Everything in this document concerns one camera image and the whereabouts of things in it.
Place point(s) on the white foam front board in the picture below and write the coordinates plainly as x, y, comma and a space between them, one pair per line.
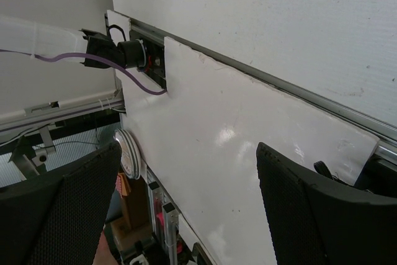
200, 139

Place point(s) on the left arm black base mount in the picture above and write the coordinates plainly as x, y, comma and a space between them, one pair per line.
154, 46

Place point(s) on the cardboard box under table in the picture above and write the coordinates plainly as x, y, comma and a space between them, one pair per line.
135, 224

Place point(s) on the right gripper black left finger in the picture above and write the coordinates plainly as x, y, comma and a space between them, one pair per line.
57, 217

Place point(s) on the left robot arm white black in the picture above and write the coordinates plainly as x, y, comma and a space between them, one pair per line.
90, 48

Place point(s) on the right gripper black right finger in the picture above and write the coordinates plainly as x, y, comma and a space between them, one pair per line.
314, 219

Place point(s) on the white tape roll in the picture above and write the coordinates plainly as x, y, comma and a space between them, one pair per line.
131, 157

